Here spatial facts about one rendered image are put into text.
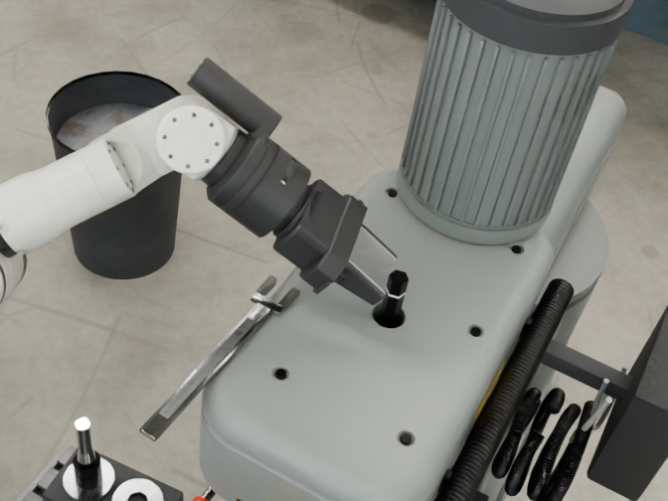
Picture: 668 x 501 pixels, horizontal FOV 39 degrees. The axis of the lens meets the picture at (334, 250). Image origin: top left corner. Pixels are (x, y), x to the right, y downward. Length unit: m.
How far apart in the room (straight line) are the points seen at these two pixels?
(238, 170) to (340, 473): 0.31
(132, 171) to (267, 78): 3.60
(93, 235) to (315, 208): 2.52
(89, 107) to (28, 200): 2.60
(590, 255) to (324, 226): 0.82
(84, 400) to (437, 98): 2.38
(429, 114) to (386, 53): 3.77
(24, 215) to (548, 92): 0.54
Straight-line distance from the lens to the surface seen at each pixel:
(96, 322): 3.49
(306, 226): 0.95
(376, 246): 1.03
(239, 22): 4.95
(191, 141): 0.91
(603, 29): 1.02
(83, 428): 1.66
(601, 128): 1.66
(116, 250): 3.48
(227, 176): 0.94
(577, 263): 1.68
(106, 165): 0.95
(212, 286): 3.59
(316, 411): 0.97
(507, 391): 1.14
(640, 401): 1.32
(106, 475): 1.81
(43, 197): 0.96
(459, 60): 1.04
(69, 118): 3.50
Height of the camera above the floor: 2.69
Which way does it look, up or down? 46 degrees down
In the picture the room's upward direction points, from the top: 10 degrees clockwise
